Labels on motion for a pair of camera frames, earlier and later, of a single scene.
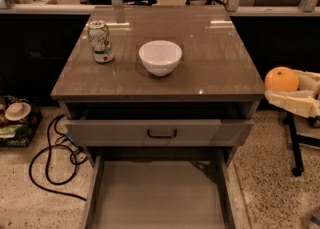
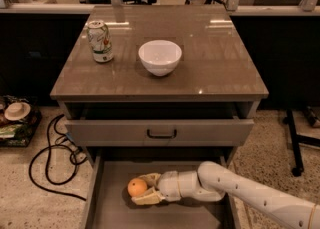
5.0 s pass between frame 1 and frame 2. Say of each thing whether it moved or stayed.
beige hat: stayed
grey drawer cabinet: stayed
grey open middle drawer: stayed
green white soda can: stayed
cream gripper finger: moved
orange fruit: moved
